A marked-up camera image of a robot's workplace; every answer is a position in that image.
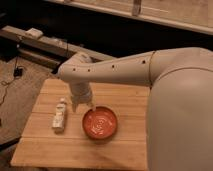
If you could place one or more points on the small white box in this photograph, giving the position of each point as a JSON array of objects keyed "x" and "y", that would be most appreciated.
[{"x": 35, "y": 33}]

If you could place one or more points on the small white bottle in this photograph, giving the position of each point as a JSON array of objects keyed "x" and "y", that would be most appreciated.
[{"x": 58, "y": 122}]

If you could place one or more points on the orange ceramic bowl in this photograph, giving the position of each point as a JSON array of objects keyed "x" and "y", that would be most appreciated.
[{"x": 99, "y": 124}]

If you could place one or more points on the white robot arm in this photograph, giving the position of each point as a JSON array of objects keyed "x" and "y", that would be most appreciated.
[{"x": 179, "y": 119}]

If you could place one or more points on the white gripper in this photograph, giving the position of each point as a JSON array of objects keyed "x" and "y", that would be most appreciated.
[{"x": 81, "y": 93}]

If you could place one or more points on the long wooden beam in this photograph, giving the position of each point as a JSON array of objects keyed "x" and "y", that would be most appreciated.
[{"x": 47, "y": 44}]

